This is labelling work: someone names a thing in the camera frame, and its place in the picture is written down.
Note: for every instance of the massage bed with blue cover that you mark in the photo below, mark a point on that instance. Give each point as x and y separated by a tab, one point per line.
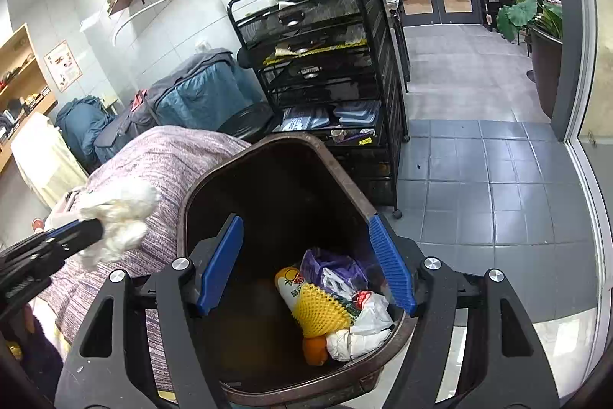
201	97

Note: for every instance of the white printed paper bag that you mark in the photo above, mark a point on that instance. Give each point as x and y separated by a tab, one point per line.
340	344

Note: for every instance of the black mesh cart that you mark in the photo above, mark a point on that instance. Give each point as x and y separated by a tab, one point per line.
378	69

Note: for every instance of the purple striped bedspread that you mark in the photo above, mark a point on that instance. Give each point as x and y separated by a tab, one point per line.
167	160

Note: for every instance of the blue cloth pile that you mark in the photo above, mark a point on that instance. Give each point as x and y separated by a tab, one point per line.
81	121

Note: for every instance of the green potted plant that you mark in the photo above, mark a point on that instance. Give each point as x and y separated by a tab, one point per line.
524	11

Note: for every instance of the black round stool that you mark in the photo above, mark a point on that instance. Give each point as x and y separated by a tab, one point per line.
246	121

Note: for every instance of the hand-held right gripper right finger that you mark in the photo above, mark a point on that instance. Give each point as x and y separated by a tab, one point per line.
390	265

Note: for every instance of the white plastic bag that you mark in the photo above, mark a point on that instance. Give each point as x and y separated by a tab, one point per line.
373	318

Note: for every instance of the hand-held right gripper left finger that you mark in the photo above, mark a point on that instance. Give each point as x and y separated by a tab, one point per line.
220	265

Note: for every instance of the dark planter pot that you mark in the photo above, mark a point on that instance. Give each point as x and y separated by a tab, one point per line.
546	69

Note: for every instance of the yellow foam fruit net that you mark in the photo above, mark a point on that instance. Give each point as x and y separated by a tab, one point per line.
321	313

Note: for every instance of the white tissue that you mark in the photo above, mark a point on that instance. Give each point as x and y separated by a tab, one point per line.
119	207

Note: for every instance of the yellow juice bottle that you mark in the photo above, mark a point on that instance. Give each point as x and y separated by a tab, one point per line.
287	284

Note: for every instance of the purple plastic bag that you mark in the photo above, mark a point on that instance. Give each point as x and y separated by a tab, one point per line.
330	263

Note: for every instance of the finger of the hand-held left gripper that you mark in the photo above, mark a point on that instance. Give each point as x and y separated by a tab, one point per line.
79	234

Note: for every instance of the wall poster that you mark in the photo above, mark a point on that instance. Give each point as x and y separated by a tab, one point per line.
61	66

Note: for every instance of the red cloth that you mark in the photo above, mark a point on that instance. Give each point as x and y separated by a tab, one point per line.
139	100

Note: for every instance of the dark brown trash bin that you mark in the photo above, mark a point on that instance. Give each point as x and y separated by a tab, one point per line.
268	198

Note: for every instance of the wooden shelf unit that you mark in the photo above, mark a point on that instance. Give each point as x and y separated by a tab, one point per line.
24	92

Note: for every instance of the orange fruit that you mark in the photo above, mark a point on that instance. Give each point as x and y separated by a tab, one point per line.
313	349

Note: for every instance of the cream cloth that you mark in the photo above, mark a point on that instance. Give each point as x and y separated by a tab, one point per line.
43	160

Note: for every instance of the paper cup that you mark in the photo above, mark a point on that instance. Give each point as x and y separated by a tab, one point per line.
37	225

